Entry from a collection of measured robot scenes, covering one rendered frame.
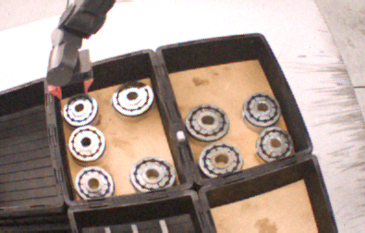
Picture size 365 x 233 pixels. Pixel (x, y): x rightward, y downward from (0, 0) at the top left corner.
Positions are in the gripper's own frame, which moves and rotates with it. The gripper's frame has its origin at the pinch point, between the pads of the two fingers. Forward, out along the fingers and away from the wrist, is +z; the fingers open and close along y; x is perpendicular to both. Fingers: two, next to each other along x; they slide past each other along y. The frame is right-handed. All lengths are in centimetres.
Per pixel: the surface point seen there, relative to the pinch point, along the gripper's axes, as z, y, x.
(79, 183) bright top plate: 20.6, -3.5, -10.9
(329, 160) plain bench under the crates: 36, 67, -12
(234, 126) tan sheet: 23.4, 36.5, -0.7
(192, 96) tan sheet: 23.5, 28.8, 10.0
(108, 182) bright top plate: 20.4, 4.1, -11.6
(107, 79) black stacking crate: 20.7, 8.5, 18.2
